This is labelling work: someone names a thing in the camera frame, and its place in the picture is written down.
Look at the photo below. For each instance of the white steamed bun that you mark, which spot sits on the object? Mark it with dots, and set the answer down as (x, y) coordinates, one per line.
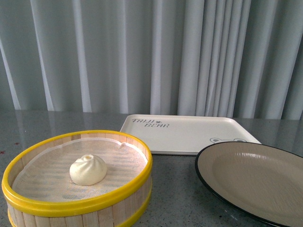
(88, 170)

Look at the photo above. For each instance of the beige plate black rim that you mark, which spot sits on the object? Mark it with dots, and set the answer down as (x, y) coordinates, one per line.
(262, 181)

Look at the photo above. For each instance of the cream bear serving tray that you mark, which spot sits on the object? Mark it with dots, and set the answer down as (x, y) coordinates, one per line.
(183, 135)

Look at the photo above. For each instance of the yellow rimmed bamboo steamer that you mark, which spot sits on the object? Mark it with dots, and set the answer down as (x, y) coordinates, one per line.
(119, 208)

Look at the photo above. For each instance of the grey pleated curtain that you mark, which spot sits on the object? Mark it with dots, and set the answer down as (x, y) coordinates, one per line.
(225, 58)

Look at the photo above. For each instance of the white steamer liner cloth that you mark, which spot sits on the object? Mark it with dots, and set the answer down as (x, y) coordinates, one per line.
(47, 176)

